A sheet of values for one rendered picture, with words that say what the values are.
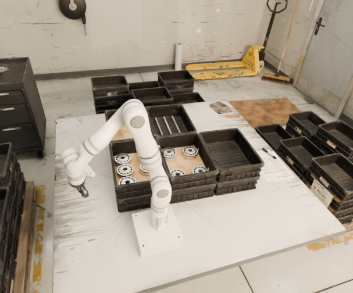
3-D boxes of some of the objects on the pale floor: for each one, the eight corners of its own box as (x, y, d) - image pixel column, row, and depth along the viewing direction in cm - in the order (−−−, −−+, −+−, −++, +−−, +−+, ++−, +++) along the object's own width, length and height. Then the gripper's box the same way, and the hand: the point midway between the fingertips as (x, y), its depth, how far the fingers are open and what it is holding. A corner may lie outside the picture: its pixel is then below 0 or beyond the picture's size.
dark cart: (47, 159, 300) (23, 81, 244) (0, 167, 288) (-37, 86, 232) (49, 128, 344) (28, 56, 289) (8, 134, 332) (-21, 59, 276)
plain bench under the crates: (306, 287, 206) (347, 229, 162) (78, 367, 162) (51, 318, 119) (216, 153, 324) (225, 99, 280) (70, 178, 280) (55, 118, 237)
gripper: (59, 169, 125) (63, 182, 138) (78, 194, 122) (80, 205, 135) (74, 160, 129) (77, 173, 142) (93, 185, 125) (94, 196, 138)
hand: (78, 188), depth 138 cm, fingers open, 9 cm apart
